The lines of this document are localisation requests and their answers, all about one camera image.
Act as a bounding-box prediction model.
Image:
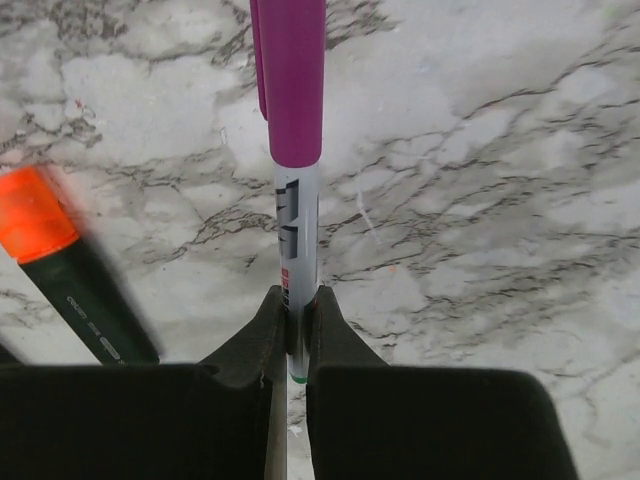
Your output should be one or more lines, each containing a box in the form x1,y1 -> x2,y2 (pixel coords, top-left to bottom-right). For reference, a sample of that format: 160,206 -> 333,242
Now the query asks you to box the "black orange highlighter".
15,220 -> 159,365

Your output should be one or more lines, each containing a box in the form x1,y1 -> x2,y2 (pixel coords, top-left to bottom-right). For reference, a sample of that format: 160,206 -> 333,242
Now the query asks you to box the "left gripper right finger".
306,287 -> 578,480

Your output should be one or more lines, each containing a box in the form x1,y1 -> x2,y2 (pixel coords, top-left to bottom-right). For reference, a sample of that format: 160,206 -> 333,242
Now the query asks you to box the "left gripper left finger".
1,287 -> 287,479

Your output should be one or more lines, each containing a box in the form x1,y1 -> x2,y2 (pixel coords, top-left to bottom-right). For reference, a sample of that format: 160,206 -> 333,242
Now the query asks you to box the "purple pen cap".
250,0 -> 326,168

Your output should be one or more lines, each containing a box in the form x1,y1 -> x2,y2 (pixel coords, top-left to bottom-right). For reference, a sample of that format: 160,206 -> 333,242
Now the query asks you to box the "orange highlighter cap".
1,167 -> 80,264

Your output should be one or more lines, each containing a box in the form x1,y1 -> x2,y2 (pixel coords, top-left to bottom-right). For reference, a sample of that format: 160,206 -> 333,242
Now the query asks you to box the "thin white green pen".
275,164 -> 319,384

